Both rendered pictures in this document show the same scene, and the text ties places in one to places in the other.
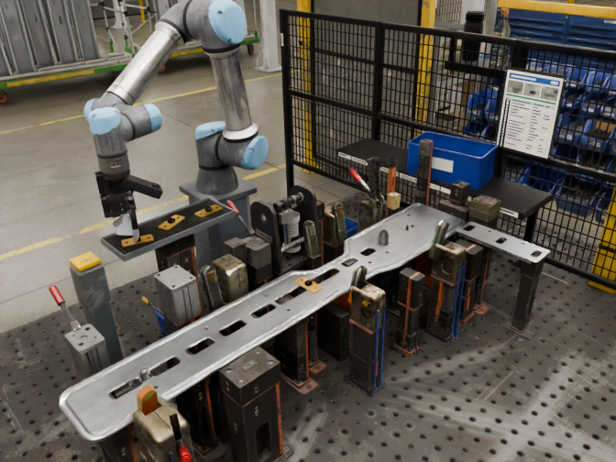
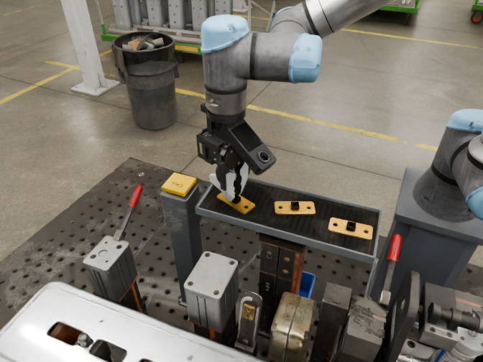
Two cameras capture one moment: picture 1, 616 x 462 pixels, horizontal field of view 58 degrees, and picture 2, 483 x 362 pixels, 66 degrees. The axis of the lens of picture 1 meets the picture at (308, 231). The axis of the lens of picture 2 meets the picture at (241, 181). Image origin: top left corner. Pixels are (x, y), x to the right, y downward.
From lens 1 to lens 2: 111 cm
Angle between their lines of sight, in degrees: 53
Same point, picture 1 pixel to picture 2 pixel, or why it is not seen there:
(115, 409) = (30, 344)
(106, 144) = (205, 69)
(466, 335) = not seen: outside the picture
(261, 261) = (353, 350)
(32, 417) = (143, 261)
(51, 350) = (215, 223)
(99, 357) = (102, 280)
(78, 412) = (26, 312)
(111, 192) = (213, 131)
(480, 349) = not seen: outside the picture
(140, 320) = not seen: hidden behind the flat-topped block
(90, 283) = (169, 207)
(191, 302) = (207, 314)
